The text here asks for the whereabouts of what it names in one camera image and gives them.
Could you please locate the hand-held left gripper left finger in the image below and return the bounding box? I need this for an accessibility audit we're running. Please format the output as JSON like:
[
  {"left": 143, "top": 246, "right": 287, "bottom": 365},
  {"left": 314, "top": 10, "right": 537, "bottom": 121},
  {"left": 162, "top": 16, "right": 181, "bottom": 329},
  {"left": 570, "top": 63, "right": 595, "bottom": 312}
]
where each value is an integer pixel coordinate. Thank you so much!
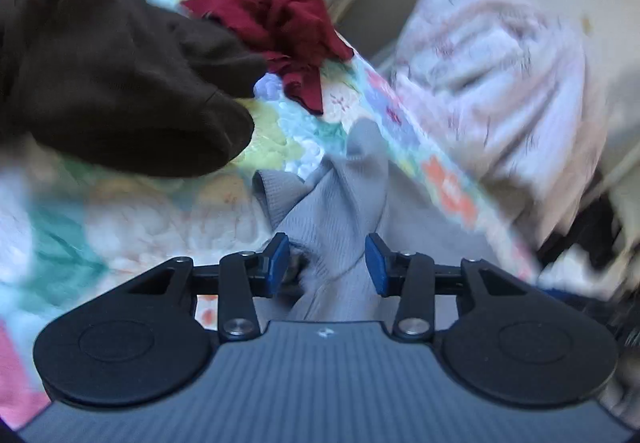
[{"left": 117, "top": 232, "right": 291, "bottom": 343}]

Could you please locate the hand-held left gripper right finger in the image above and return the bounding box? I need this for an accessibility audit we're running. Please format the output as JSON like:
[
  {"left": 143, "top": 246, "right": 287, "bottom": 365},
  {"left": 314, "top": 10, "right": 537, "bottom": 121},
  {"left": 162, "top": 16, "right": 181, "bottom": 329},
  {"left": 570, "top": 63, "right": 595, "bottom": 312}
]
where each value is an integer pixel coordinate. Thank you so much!
[{"left": 365, "top": 232, "right": 528, "bottom": 343}]

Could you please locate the grey waffle shirt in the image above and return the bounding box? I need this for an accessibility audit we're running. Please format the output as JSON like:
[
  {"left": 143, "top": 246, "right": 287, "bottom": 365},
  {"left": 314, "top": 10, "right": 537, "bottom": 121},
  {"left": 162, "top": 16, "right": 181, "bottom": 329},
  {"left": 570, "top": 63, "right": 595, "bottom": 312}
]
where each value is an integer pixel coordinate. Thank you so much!
[{"left": 252, "top": 118, "right": 401, "bottom": 324}]

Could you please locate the floral quilt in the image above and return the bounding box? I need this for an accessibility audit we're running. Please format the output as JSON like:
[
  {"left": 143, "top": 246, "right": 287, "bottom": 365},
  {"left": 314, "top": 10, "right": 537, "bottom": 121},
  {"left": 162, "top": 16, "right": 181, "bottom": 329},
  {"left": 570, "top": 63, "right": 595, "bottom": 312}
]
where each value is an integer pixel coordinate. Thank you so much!
[{"left": 0, "top": 0, "right": 542, "bottom": 429}]

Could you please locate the dark hanging garment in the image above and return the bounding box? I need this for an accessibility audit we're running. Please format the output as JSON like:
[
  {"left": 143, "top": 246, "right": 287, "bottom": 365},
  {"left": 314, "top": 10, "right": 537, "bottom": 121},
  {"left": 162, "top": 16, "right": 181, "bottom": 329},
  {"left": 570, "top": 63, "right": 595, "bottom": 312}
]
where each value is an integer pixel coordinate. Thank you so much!
[{"left": 540, "top": 193, "right": 632, "bottom": 276}]

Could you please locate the pink white printed comforter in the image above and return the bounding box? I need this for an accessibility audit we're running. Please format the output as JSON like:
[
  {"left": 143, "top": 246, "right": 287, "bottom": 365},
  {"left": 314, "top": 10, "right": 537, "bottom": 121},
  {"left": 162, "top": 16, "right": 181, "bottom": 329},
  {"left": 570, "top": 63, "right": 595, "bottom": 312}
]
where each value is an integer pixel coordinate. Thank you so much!
[{"left": 390, "top": 0, "right": 609, "bottom": 249}]

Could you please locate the dark red garment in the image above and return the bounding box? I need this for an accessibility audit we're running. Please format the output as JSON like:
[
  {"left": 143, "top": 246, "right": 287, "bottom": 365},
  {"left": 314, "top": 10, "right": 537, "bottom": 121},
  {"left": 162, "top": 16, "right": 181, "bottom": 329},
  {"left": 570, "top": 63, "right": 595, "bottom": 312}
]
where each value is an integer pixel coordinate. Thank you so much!
[{"left": 181, "top": 0, "right": 356, "bottom": 117}]

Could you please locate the brown garment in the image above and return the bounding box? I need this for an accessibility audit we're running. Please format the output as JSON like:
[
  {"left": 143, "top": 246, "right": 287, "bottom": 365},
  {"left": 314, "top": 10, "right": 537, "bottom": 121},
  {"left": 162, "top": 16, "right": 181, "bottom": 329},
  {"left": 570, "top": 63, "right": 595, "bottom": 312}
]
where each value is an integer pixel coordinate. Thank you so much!
[{"left": 0, "top": 0, "right": 269, "bottom": 179}]

